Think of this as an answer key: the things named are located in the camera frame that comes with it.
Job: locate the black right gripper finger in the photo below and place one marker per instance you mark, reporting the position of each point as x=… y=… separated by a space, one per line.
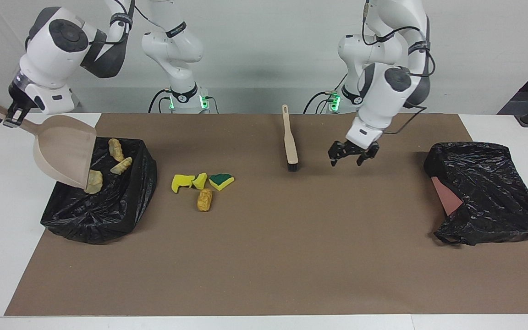
x=22 y=113
x=11 y=120

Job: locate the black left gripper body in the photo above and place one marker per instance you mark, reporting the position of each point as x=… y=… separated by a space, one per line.
x=355 y=149

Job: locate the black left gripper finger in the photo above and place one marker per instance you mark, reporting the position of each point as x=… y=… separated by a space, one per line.
x=368 y=157
x=335 y=153

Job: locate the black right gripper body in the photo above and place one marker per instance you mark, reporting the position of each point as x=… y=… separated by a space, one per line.
x=22 y=101

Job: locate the beige brush with black bristles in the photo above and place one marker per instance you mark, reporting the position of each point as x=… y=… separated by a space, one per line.
x=290 y=142

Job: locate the beige plastic dustpan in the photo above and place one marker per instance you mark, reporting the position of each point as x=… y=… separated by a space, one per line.
x=67 y=151

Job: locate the pale bread chunk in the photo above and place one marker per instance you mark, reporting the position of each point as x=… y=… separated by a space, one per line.
x=93 y=182

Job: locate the green and yellow sponge piece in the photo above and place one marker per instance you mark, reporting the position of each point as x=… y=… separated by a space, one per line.
x=221 y=182

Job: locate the small yellow sponge piece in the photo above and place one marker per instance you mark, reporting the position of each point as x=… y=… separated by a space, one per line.
x=200 y=180

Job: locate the brown bread roll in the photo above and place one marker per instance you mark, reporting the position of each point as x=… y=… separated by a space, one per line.
x=204 y=200

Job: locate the large yellow sponge piece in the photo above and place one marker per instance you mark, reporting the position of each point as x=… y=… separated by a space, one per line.
x=181 y=183

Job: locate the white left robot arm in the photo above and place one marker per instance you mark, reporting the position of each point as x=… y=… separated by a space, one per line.
x=383 y=91

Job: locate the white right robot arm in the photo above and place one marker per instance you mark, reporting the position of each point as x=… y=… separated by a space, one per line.
x=62 y=41

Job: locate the black trash bag bin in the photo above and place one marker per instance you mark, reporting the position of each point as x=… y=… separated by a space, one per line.
x=108 y=211

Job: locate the black bag lining pink bin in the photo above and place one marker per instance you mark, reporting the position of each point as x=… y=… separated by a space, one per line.
x=497 y=183

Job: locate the brown paper table mat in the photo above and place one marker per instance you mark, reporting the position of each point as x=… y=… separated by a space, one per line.
x=291 y=252

